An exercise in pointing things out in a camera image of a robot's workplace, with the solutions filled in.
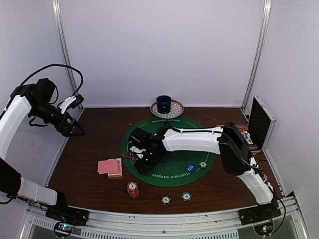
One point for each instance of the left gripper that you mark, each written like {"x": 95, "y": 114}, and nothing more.
{"x": 65, "y": 131}

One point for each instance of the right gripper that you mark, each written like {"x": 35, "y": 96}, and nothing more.
{"x": 144, "y": 168}

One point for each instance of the black triangular all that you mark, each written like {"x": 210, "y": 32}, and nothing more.
{"x": 128, "y": 155}

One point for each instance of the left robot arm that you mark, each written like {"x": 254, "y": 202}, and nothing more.
{"x": 31, "y": 128}

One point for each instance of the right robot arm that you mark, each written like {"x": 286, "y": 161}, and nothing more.
{"x": 209, "y": 140}

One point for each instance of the green round poker mat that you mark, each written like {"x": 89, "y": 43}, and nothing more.
{"x": 172, "y": 170}

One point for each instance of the card deck box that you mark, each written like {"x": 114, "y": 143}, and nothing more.
{"x": 119, "y": 172}

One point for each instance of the red orange chip stack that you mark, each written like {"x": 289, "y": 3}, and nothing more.
{"x": 132, "y": 189}

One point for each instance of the blue small blind button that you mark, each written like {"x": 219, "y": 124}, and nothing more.
{"x": 190, "y": 168}

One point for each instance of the red backed card deck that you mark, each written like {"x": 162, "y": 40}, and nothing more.
{"x": 107, "y": 166}

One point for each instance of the blue cup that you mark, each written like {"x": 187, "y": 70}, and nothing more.
{"x": 164, "y": 104}

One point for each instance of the red poker chip row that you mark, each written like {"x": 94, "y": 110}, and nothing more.
{"x": 243, "y": 128}

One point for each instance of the boxed card deck in case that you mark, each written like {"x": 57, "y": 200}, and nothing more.
{"x": 247, "y": 137}

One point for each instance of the aluminium poker case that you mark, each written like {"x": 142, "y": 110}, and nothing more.
{"x": 260, "y": 124}

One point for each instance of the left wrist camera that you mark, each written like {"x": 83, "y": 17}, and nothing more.
{"x": 70, "y": 103}

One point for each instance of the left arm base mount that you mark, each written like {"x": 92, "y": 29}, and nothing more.
{"x": 67, "y": 221}

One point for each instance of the aluminium front rail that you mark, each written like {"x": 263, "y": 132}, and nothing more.
{"x": 211, "y": 225}

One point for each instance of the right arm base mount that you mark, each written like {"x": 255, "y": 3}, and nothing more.
{"x": 261, "y": 219}

